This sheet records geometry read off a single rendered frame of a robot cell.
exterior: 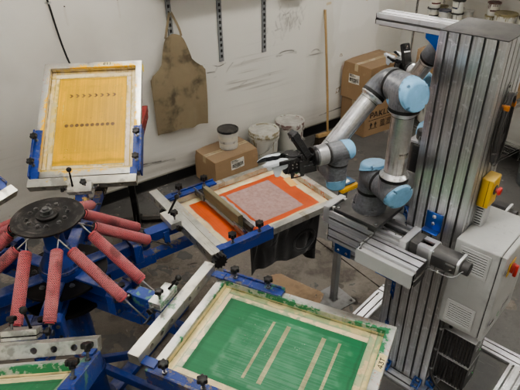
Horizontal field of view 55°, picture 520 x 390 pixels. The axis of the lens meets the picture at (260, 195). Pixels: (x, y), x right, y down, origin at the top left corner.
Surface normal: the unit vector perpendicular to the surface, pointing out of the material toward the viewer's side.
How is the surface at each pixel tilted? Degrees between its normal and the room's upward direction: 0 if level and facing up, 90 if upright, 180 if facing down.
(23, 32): 90
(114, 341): 0
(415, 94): 82
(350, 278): 0
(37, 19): 90
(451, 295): 90
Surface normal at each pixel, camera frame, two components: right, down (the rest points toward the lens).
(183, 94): 0.10, 0.51
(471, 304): -0.68, 0.40
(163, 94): 0.44, 0.44
